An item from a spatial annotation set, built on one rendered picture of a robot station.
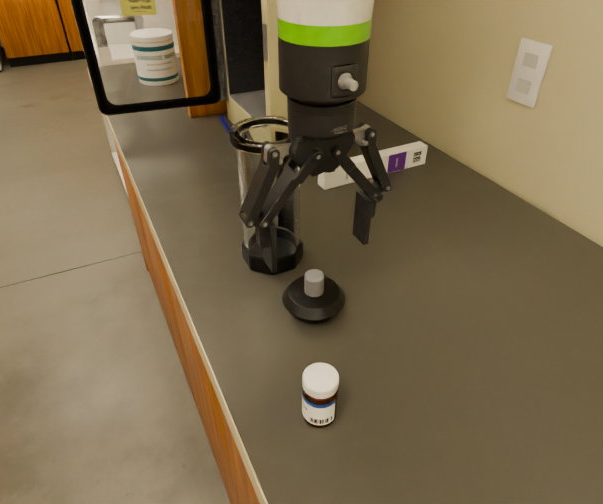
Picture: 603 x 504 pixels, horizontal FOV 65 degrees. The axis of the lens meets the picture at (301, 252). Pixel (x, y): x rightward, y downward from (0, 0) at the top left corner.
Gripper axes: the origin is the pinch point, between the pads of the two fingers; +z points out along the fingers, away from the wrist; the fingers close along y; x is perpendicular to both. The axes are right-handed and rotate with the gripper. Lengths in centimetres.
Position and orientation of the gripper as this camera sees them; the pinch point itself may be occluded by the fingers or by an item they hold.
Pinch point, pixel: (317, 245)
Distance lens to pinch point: 63.0
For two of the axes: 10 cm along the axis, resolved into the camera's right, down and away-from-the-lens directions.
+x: -4.4, -5.5, 7.1
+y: 9.0, -2.6, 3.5
